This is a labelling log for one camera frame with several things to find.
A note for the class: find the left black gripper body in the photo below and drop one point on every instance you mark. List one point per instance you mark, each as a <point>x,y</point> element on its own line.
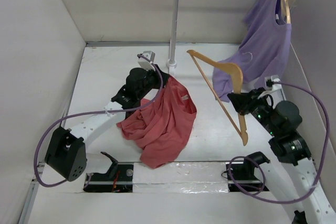
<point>153,81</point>

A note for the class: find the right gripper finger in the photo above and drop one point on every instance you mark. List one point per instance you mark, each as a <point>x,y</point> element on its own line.
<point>240,105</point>
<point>239,97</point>

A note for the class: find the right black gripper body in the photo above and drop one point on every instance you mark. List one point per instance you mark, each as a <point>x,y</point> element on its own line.
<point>260,109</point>

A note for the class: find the red t-shirt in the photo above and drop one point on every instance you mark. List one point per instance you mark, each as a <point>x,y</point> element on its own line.
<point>163,128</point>

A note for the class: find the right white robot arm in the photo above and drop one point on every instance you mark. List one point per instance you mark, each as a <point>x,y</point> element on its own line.
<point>306,201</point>

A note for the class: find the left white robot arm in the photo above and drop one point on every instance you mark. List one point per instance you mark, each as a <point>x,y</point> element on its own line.
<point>67,150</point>

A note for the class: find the purple t-shirt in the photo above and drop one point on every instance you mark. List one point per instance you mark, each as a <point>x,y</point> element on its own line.
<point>264,51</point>

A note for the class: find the wooden hanger holding purple shirt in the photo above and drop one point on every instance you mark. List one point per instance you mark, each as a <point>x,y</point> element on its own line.
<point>285,6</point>

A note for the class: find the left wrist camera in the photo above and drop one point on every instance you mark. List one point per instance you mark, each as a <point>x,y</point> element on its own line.
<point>146,60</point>

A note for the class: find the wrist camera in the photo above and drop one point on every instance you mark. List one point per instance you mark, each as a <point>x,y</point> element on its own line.
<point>272,85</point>
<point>146,60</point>

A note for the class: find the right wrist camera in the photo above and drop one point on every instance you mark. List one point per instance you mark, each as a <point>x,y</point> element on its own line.
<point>272,85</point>

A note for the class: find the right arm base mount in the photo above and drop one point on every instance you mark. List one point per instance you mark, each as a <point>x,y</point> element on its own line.
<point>245,175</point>

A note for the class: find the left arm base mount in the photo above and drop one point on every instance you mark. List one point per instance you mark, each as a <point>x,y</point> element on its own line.
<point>106,175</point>

